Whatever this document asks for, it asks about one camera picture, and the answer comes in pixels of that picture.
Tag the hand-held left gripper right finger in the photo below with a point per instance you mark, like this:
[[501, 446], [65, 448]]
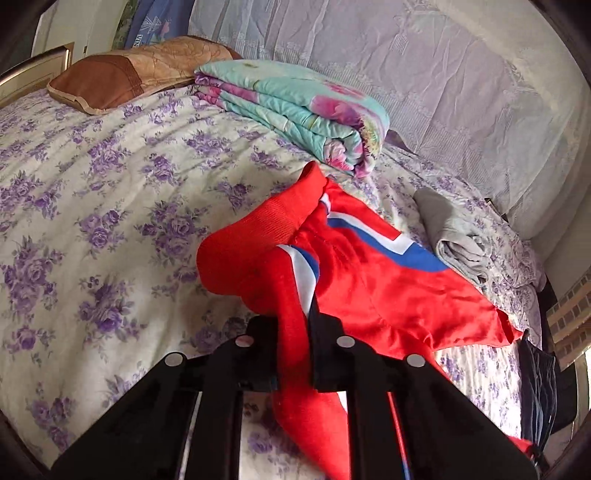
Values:
[[328, 360]]

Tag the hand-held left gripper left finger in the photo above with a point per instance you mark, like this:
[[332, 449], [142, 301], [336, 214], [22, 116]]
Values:
[[258, 360]]

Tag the red jersey with stripes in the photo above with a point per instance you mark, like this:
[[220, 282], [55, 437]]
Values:
[[369, 286]]

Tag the folded grey garment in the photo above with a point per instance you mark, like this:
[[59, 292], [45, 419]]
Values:
[[448, 226]]

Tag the purple floral bed sheet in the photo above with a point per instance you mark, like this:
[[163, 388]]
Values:
[[115, 207]]

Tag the dark clothes pile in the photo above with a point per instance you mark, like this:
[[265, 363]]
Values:
[[540, 392]]

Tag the beige tiled panel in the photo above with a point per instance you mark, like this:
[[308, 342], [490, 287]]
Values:
[[570, 314]]

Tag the folded teal floral quilt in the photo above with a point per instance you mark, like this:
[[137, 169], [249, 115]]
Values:
[[295, 106]]

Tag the white lace cloth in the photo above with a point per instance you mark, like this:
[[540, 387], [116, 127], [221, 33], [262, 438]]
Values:
[[415, 69]]

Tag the brown pillow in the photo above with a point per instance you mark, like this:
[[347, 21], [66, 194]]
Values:
[[115, 78]]

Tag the blue printed cloth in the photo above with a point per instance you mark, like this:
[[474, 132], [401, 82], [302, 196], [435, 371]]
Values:
[[159, 23]]

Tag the beige bed headboard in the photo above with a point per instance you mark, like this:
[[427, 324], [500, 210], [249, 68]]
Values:
[[32, 69]]

